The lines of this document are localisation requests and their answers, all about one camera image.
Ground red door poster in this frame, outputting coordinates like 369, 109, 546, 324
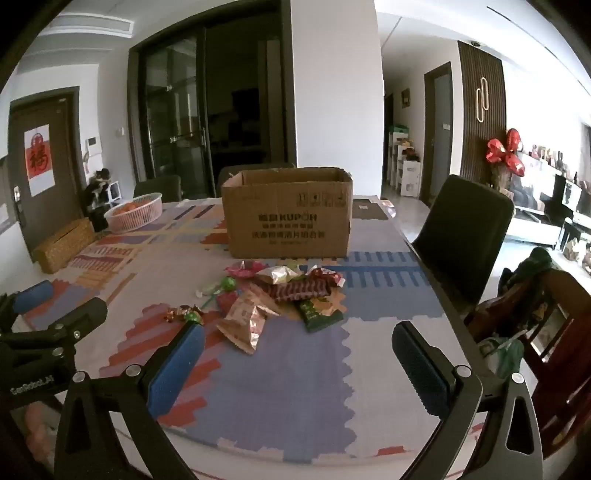
24, 124, 57, 195

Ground green plastic bag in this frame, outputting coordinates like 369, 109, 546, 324
478, 337, 525, 377

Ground white plastic basket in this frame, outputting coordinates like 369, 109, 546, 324
104, 192, 164, 233

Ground wooden chair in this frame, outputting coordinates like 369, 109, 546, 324
464, 268, 591, 460

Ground person's left hand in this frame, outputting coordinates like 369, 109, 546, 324
21, 404, 63, 467

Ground woven tissue box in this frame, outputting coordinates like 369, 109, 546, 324
33, 218, 96, 274

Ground white loop wall ornament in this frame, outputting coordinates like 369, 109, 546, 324
475, 78, 490, 124

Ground green snack packet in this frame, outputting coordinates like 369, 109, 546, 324
295, 295, 345, 334

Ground dark placemat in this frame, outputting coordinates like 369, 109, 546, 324
352, 198, 393, 221

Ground silver beige snack packet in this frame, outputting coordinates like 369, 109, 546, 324
255, 264, 305, 285

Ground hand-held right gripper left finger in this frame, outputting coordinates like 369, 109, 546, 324
53, 318, 207, 480

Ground dark hall door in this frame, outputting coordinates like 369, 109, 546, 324
424, 61, 455, 201

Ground white shelf unit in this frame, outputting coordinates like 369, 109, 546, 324
387, 124, 422, 198

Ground dark figurine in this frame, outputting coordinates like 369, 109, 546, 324
83, 168, 114, 233

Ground pile of oranges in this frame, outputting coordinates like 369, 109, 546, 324
113, 199, 155, 217

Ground patterned tablecloth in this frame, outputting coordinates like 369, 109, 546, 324
0, 196, 485, 480

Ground dark clothes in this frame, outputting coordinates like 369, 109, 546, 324
466, 247, 555, 342

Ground red snack packet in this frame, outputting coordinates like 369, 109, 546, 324
216, 292, 241, 315
307, 267, 347, 288

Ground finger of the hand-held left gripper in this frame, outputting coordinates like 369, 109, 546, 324
0, 281, 56, 330
0, 296, 109, 366

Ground glass sliding doors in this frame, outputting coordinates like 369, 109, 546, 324
127, 0, 296, 200

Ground pink candy wrapper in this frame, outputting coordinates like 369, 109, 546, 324
225, 260, 265, 279

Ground brown striped snack packet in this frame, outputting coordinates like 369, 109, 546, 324
270, 279, 331, 303

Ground brown cardboard box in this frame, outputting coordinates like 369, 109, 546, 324
221, 167, 354, 260

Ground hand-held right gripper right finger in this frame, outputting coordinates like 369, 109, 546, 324
392, 320, 544, 480

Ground slatted wooden wall panel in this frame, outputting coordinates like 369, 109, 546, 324
457, 41, 506, 185

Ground brown entrance door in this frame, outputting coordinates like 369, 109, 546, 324
7, 87, 88, 264

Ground green lollipop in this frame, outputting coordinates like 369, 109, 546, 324
187, 276, 239, 319

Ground white tv cabinet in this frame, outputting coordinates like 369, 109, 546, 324
505, 152, 591, 252

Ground pink beige snack packet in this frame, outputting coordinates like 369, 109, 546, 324
216, 288, 282, 356

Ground red foil balloons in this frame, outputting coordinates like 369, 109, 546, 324
485, 128, 527, 178

